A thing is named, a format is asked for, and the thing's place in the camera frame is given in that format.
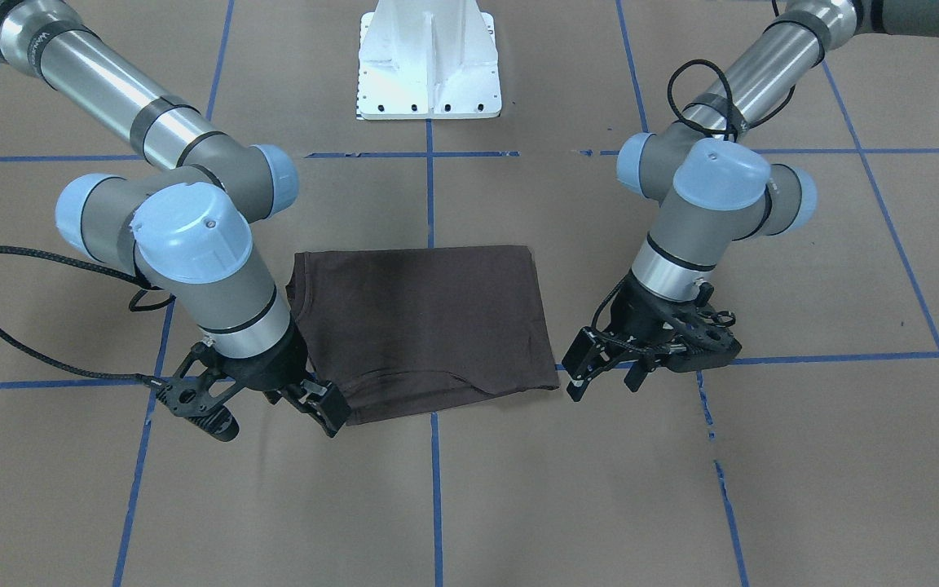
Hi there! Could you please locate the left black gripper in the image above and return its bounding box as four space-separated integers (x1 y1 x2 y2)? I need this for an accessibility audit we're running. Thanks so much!
560 272 701 402

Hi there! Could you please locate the white camera mast pedestal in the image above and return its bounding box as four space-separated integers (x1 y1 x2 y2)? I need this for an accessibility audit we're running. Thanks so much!
355 1 503 121

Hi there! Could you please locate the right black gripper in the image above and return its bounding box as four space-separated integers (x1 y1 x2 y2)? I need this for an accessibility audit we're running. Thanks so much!
232 322 353 438

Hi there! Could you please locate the dark brown t-shirt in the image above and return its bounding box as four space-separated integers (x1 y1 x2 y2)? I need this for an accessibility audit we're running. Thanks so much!
287 245 559 425

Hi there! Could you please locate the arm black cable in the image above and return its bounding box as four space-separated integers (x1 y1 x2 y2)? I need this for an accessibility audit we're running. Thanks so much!
667 59 743 143
0 246 177 384

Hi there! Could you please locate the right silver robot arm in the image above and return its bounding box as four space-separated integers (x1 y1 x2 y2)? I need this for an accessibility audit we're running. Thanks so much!
0 1 351 442

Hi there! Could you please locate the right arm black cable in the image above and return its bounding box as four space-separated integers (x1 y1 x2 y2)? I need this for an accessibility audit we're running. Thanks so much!
0 246 177 384

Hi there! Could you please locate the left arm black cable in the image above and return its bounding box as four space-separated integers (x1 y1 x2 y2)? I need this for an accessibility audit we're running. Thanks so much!
667 59 743 143

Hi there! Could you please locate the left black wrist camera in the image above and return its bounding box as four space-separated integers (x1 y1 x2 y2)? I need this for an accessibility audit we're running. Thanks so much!
663 281 743 373

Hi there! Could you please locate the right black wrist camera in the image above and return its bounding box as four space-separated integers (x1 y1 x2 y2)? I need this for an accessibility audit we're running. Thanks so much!
152 342 245 442

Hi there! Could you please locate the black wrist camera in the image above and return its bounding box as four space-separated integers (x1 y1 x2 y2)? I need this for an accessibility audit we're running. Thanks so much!
663 281 743 373
152 342 245 442

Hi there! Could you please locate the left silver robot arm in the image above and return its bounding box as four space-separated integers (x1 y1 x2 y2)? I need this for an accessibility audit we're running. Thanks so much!
562 1 939 401

